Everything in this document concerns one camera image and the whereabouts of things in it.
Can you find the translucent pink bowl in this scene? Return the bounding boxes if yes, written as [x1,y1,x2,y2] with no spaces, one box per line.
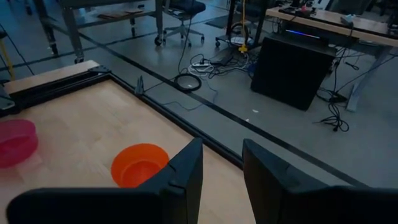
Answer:
[0,119,39,170]

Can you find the black office chair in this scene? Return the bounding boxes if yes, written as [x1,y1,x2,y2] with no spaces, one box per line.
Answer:
[154,0,207,47]

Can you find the black floor cable cover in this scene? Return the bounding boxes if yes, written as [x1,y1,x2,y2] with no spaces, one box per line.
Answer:
[46,21,369,188]

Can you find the wooden desk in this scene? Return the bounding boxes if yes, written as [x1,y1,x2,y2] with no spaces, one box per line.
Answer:
[266,6,398,113]

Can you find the white power strip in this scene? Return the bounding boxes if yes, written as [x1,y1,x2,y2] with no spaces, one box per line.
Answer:
[191,61,214,69]

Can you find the coiled black cable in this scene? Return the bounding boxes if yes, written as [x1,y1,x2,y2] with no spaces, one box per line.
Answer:
[173,73,203,93]

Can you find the black floor cable bundle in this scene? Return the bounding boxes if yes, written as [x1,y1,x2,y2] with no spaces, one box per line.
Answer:
[313,46,351,133]

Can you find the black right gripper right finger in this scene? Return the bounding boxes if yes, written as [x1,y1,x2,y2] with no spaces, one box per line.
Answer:
[241,138,398,224]

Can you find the small bright orange bowl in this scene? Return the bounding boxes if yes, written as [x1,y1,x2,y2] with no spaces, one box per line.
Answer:
[110,142,170,189]

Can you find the small black bracket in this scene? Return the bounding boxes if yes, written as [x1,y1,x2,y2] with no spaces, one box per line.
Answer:
[134,75,146,96]

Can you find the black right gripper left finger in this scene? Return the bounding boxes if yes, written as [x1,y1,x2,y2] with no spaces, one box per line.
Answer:
[6,138,204,224]

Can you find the black table edge frame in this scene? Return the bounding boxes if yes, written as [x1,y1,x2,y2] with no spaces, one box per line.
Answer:
[8,65,244,170]

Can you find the yellow cable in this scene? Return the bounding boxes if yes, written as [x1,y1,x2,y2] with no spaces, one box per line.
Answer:
[238,0,249,54]

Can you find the black computer tower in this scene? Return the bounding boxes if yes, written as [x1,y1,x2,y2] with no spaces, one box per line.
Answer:
[250,29,337,112]

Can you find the grey metal workbench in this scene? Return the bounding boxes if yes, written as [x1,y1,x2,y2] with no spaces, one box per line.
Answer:
[30,0,165,65]

